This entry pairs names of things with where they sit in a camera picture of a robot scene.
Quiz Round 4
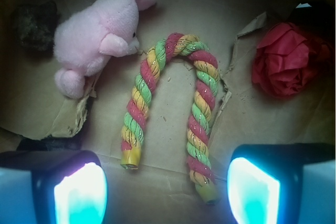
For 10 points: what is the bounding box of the multicolored twisted rope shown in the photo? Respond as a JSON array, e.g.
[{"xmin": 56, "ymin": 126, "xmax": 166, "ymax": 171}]
[{"xmin": 120, "ymin": 33, "xmax": 221, "ymax": 205}]

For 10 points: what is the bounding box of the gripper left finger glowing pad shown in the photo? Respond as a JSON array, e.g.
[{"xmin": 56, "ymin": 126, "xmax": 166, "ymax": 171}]
[{"xmin": 1, "ymin": 151, "xmax": 108, "ymax": 223}]

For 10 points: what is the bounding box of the red crumpled paper ball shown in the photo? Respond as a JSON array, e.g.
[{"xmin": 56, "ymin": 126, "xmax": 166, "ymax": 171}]
[{"xmin": 251, "ymin": 23, "xmax": 334, "ymax": 98}]

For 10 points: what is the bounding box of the pink plush bunny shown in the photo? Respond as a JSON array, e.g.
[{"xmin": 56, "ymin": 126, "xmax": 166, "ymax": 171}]
[{"xmin": 54, "ymin": 0, "xmax": 156, "ymax": 99}]

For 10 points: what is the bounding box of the dark brown rough lump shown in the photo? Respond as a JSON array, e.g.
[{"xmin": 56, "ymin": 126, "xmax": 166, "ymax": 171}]
[{"xmin": 11, "ymin": 1, "xmax": 59, "ymax": 53}]

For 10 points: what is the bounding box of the brown paper bag bin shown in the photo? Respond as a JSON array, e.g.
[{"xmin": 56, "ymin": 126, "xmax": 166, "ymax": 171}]
[{"xmin": 1, "ymin": 0, "xmax": 335, "ymax": 223}]

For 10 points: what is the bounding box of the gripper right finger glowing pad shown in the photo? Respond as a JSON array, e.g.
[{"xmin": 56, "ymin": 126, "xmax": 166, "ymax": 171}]
[{"xmin": 227, "ymin": 143, "xmax": 335, "ymax": 223}]

